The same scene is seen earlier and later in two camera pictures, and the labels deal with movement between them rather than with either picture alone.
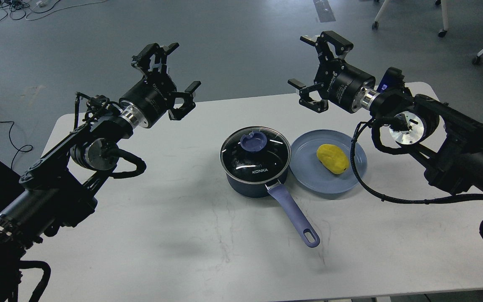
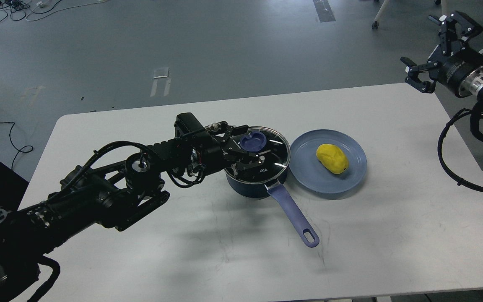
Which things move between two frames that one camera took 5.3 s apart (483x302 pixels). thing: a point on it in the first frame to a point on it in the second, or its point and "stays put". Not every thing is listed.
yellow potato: x=335 y=160 stays put
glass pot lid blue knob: x=255 y=141 stays put
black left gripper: x=146 y=102 to x=215 y=146
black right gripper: x=351 y=89 to x=464 y=71
